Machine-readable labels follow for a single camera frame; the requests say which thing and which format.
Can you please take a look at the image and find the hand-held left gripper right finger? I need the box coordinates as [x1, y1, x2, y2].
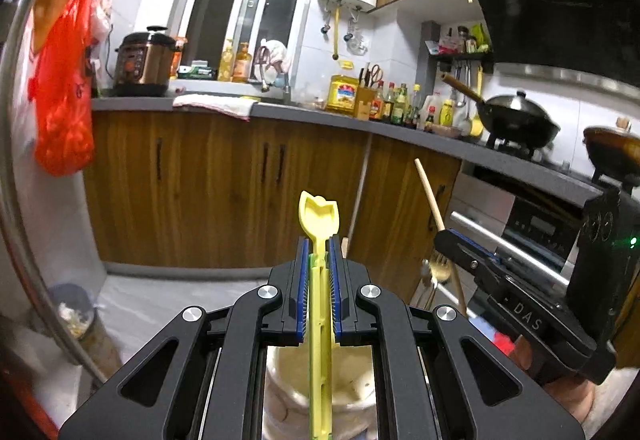
[326, 235, 586, 440]

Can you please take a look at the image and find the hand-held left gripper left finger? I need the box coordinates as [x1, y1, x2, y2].
[57, 235, 313, 440]

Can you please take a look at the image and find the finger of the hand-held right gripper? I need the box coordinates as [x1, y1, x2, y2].
[433, 232, 501, 291]
[446, 228, 516, 271]

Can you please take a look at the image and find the wooden chopstick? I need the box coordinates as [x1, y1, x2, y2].
[341, 134, 373, 257]
[414, 159, 468, 318]

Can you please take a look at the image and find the silver flower-shaped spoon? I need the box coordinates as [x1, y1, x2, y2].
[420, 259, 432, 308]

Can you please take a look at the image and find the yellow plastic utensil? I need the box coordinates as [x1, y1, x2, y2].
[298, 191, 341, 438]

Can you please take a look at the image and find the cream ceramic double utensil holder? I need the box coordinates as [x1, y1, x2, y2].
[262, 344, 381, 440]

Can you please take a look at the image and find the person's right hand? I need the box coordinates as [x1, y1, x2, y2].
[512, 335, 601, 436]

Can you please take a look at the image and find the blue cartoon printed cloth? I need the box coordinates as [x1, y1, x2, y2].
[467, 312, 518, 358]

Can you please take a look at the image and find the stainless built-in oven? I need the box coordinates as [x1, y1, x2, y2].
[447, 160, 608, 301]

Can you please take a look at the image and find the wooden base cabinet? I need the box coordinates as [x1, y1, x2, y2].
[82, 110, 463, 305]

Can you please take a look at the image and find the row of sauce bottles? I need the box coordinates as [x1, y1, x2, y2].
[370, 80, 436, 133]

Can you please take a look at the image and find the brown wok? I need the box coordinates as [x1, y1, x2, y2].
[582, 117, 640, 181]

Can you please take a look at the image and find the wooden knife block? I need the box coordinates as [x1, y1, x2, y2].
[356, 62, 383, 121]

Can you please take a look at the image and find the large yellow oil bottle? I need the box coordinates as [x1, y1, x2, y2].
[326, 74, 361, 115]

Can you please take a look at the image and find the metal faucet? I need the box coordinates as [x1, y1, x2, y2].
[255, 46, 293, 105]

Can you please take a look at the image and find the white dishcloth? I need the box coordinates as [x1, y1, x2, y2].
[172, 94, 258, 122]

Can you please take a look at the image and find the amber oil bottle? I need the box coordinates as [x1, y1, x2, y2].
[232, 42, 253, 83]

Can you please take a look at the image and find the grey trash bin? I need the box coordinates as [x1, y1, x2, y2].
[30, 284, 123, 378]

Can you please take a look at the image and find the white rag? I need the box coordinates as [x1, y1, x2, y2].
[262, 38, 292, 75]

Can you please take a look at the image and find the green box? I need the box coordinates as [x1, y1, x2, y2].
[177, 62, 216, 80]

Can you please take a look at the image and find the black range hood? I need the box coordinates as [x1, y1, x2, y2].
[457, 0, 640, 88]

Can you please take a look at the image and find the orange bottle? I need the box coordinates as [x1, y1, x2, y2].
[170, 37, 187, 79]

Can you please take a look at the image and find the brown electric pressure cooker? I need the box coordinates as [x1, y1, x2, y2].
[111, 24, 177, 98]

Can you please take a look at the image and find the red plastic bag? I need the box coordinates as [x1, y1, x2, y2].
[30, 0, 96, 177]

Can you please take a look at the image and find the black wok with wooden handle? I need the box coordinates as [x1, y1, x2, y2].
[442, 74, 561, 151]

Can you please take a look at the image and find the wall spice rack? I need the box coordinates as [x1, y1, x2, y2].
[422, 20, 496, 70]

